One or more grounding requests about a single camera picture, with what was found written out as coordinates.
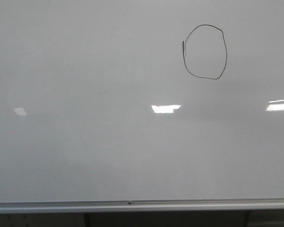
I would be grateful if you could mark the white whiteboard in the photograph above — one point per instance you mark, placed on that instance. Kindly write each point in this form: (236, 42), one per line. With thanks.
(114, 100)

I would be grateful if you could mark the aluminium marker tray rail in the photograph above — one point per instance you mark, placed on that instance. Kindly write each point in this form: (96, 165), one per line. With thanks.
(139, 206)

